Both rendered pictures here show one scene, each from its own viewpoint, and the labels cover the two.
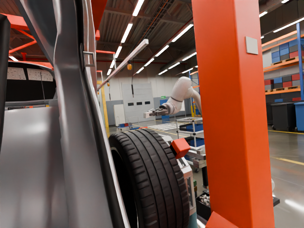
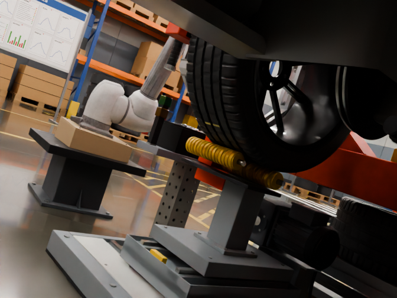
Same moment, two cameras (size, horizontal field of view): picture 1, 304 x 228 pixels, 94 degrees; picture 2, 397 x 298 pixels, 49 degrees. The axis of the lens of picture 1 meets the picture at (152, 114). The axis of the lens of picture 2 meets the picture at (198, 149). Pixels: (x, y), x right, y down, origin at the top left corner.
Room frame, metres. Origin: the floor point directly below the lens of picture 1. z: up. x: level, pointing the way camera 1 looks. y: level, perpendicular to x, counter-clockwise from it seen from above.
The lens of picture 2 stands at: (1.27, 1.51, 0.54)
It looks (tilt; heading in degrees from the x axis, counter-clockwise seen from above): 1 degrees down; 261
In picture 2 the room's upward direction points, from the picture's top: 19 degrees clockwise
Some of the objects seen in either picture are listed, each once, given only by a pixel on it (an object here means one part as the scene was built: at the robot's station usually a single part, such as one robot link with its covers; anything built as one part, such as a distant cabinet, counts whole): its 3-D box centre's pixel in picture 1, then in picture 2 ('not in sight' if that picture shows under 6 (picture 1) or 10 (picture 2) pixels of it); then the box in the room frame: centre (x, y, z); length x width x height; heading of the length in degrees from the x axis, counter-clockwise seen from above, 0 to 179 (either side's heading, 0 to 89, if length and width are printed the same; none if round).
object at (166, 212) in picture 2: not in sight; (175, 207); (0.98, -0.40, 0.21); 0.10 x 0.10 x 0.42; 30
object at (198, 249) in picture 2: not in sight; (234, 219); (0.86, 0.13, 0.32); 0.40 x 0.30 x 0.28; 30
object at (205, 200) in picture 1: (211, 207); (185, 139); (1.03, -0.37, 0.51); 0.20 x 0.14 x 0.13; 35
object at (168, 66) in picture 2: not in sight; (176, 49); (1.21, -0.13, 0.83); 0.04 x 0.04 x 0.16
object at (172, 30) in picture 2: not in sight; (185, 28); (1.21, 0.15, 0.85); 0.09 x 0.08 x 0.07; 30
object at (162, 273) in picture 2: not in sight; (211, 272); (0.87, 0.14, 0.13); 0.50 x 0.36 x 0.10; 30
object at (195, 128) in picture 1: (192, 142); not in sight; (2.90, -0.78, 0.50); 0.54 x 0.42 x 1.00; 30
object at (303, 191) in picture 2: not in sight; (317, 177); (-3.99, -9.72, 0.55); 1.40 x 0.80 x 1.09; 20
